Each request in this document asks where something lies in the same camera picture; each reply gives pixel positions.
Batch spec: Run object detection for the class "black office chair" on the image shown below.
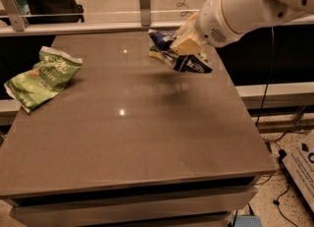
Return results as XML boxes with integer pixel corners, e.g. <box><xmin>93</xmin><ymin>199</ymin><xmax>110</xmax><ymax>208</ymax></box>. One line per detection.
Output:
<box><xmin>27</xmin><ymin>0</ymin><xmax>83</xmax><ymax>25</ymax></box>

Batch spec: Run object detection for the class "green jalapeno chip bag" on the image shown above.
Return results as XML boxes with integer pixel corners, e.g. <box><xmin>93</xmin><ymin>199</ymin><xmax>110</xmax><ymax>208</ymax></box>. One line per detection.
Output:
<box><xmin>4</xmin><ymin>46</ymin><xmax>82</xmax><ymax>113</ymax></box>

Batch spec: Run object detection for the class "middle metal railing bracket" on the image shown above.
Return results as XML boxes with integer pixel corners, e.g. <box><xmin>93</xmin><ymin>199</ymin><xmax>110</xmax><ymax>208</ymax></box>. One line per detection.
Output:
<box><xmin>139</xmin><ymin>0</ymin><xmax>151</xmax><ymax>27</ymax></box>

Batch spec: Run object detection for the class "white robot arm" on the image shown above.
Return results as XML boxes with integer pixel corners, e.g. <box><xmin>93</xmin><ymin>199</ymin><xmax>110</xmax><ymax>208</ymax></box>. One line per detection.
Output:
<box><xmin>171</xmin><ymin>0</ymin><xmax>314</xmax><ymax>55</ymax></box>

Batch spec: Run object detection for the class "blue floor box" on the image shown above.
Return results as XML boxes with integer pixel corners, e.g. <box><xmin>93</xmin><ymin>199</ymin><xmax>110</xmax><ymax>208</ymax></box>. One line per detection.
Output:
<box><xmin>233</xmin><ymin>215</ymin><xmax>263</xmax><ymax>227</ymax></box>

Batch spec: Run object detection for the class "grey counter drawer cabinet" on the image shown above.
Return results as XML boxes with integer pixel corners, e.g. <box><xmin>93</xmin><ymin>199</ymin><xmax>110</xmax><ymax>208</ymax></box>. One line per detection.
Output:
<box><xmin>10</xmin><ymin>185</ymin><xmax>257</xmax><ymax>227</ymax></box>

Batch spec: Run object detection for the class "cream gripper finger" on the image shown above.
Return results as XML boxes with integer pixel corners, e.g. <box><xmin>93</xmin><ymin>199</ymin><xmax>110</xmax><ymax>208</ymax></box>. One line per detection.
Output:
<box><xmin>175</xmin><ymin>13</ymin><xmax>197</xmax><ymax>38</ymax></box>
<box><xmin>170</xmin><ymin>30</ymin><xmax>207</xmax><ymax>55</ymax></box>

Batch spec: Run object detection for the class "grey printed floor board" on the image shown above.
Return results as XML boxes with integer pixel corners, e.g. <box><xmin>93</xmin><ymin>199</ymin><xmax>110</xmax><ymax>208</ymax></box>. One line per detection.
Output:
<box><xmin>283</xmin><ymin>131</ymin><xmax>314</xmax><ymax>211</ymax></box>

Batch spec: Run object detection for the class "blue kettle chip bag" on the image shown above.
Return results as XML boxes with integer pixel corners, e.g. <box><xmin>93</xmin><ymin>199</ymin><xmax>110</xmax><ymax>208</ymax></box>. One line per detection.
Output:
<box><xmin>148</xmin><ymin>29</ymin><xmax>212</xmax><ymax>74</ymax></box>

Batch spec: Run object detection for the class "left metal railing bracket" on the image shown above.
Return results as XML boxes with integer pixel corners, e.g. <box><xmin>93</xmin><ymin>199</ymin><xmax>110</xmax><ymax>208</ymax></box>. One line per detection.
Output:
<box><xmin>0</xmin><ymin>0</ymin><xmax>28</xmax><ymax>31</ymax></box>

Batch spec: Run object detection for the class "black floor cable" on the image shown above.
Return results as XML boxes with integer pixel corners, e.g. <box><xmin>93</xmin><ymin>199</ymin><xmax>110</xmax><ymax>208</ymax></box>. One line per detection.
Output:
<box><xmin>254</xmin><ymin>28</ymin><xmax>300</xmax><ymax>227</ymax></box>

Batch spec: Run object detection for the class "green and yellow sponge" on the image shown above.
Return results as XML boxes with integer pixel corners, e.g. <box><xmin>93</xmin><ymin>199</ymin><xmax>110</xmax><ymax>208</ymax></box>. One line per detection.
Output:
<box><xmin>149</xmin><ymin>45</ymin><xmax>164</xmax><ymax>62</ymax></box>

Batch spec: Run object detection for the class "metal railing bracket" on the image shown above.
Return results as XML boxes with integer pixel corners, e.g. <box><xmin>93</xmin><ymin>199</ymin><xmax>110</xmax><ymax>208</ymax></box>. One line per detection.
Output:
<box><xmin>0</xmin><ymin>0</ymin><xmax>28</xmax><ymax>31</ymax></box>
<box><xmin>139</xmin><ymin>0</ymin><xmax>151</xmax><ymax>27</ymax></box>

